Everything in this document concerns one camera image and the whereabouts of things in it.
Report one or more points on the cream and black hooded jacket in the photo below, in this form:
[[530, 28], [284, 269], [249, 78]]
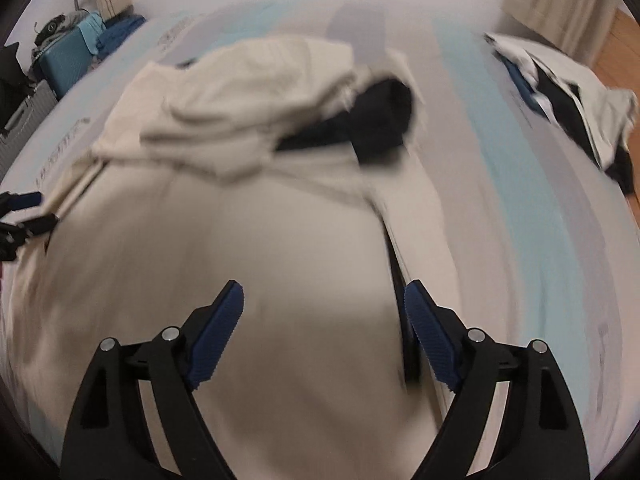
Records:
[[185, 190]]

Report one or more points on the beige curtain right side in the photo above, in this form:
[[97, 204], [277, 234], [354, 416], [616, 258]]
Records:
[[576, 27]]

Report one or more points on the pile of folded clothes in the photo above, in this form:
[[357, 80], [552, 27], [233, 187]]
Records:
[[598, 118]]

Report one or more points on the light blue folded cloth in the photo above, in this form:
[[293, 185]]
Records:
[[91, 27]]

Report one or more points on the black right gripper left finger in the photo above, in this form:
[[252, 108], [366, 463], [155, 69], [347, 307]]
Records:
[[108, 436]]

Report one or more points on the grey and black clothes pile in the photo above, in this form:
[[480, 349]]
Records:
[[59, 26]]

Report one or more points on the grey hard-shell suitcase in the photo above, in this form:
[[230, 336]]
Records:
[[24, 123]]

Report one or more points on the striped pastel bed sheet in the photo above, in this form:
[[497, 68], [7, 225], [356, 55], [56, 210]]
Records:
[[544, 244]]

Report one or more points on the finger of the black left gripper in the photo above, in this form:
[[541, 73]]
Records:
[[15, 236], [14, 202]]

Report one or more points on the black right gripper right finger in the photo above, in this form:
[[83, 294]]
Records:
[[511, 415]]

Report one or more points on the teal hard-shell suitcase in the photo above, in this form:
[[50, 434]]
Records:
[[64, 62]]

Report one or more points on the folded dark blue garment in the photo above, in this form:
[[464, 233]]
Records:
[[116, 34]]

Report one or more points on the black bag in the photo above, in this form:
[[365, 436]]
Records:
[[14, 84]]

